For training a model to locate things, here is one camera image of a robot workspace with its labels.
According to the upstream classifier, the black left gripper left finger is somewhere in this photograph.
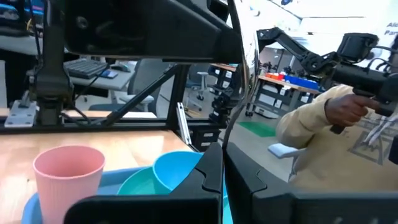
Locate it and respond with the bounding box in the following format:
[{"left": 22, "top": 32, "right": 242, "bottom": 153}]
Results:
[{"left": 63, "top": 142, "right": 224, "bottom": 224}]

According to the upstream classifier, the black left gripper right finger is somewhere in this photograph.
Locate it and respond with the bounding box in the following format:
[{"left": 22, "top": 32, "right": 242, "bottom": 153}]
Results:
[{"left": 224, "top": 142, "right": 398, "bottom": 224}]

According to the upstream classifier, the blue bowl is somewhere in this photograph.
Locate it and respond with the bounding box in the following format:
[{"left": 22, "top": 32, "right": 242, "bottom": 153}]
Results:
[{"left": 152, "top": 150, "right": 227, "bottom": 200}]

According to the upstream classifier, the teal plate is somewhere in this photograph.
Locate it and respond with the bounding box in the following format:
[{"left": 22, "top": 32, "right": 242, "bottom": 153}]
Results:
[{"left": 117, "top": 166, "right": 234, "bottom": 224}]

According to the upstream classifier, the pink ribbed cup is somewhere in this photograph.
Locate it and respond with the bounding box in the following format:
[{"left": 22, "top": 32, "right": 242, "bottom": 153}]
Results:
[{"left": 32, "top": 144, "right": 106, "bottom": 224}]

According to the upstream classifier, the blue plastic tray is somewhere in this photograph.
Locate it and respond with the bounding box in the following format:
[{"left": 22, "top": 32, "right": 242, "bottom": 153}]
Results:
[{"left": 21, "top": 166, "right": 156, "bottom": 224}]

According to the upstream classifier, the dark computer mouse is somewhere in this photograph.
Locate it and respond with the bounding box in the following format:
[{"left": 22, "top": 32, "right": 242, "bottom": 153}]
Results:
[{"left": 110, "top": 63, "right": 132, "bottom": 73}]

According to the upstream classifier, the grey office chair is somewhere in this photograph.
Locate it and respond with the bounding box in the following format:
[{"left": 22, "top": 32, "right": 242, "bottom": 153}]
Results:
[{"left": 88, "top": 58, "right": 178, "bottom": 113}]

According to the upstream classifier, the grey office desk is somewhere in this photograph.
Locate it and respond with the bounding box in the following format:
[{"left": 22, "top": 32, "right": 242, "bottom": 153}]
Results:
[{"left": 0, "top": 32, "right": 137, "bottom": 91}]

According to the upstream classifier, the light grey chair armrest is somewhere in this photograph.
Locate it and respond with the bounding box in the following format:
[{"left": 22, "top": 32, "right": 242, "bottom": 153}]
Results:
[{"left": 267, "top": 142, "right": 307, "bottom": 159}]

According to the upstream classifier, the black computer keyboard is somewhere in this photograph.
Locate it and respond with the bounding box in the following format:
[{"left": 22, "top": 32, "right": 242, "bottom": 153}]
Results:
[{"left": 63, "top": 58, "right": 109, "bottom": 80}]

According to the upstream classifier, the black labelled drawer unit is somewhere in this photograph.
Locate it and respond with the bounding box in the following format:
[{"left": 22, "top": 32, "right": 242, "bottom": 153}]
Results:
[{"left": 188, "top": 127, "right": 225, "bottom": 152}]

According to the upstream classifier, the white stool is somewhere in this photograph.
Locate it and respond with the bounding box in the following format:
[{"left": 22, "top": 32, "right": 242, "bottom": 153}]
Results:
[{"left": 185, "top": 71, "right": 210, "bottom": 102}]

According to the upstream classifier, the person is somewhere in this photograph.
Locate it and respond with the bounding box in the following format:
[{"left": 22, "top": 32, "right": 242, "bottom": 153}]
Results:
[{"left": 275, "top": 37, "right": 398, "bottom": 192}]

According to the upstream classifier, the green floor mat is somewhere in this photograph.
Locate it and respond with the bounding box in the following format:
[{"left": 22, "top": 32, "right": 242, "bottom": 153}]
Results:
[{"left": 238, "top": 120, "right": 277, "bottom": 138}]

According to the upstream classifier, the silver aluminium bar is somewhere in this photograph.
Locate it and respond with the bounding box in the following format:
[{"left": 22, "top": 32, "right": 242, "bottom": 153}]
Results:
[{"left": 175, "top": 101, "right": 193, "bottom": 146}]

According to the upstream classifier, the person's hand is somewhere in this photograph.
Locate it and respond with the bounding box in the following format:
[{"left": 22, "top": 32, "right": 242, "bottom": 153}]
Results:
[{"left": 324, "top": 93, "right": 381, "bottom": 127}]

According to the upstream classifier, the workbench with parts bins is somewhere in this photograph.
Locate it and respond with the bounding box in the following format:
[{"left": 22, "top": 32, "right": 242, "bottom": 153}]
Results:
[{"left": 245, "top": 72, "right": 323, "bottom": 119}]

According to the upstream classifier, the shiny dark cable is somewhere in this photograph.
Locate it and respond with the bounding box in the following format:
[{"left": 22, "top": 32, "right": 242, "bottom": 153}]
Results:
[{"left": 222, "top": 0, "right": 261, "bottom": 150}]

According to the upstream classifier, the black clamp mount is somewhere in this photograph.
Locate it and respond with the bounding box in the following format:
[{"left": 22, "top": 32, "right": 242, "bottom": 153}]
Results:
[{"left": 208, "top": 90, "right": 242, "bottom": 125}]

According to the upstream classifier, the grey metal base bracket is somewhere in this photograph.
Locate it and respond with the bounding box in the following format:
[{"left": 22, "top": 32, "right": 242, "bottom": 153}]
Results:
[{"left": 4, "top": 99, "right": 37, "bottom": 128}]

